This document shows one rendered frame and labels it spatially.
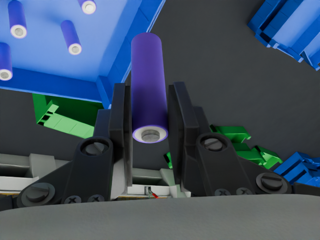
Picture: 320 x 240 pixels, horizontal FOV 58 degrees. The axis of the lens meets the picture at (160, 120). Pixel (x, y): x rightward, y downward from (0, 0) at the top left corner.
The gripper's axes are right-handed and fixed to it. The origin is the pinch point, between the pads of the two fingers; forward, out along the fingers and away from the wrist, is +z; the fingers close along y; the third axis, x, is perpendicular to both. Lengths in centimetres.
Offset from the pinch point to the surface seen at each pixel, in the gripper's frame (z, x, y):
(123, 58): 34.2, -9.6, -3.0
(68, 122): 60, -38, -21
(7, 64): 25.9, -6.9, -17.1
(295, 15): 93, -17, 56
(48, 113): 58, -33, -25
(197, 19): 90, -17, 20
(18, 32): 24.2, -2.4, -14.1
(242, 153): 98, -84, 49
